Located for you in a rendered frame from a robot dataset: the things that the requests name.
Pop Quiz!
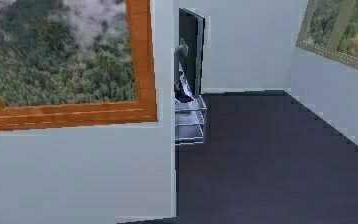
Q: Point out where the olive framed window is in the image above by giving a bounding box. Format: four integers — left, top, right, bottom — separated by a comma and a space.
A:
295, 0, 358, 75

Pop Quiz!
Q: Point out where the orange wooden framed window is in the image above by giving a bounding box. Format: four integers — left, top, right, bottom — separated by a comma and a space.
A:
0, 0, 159, 132

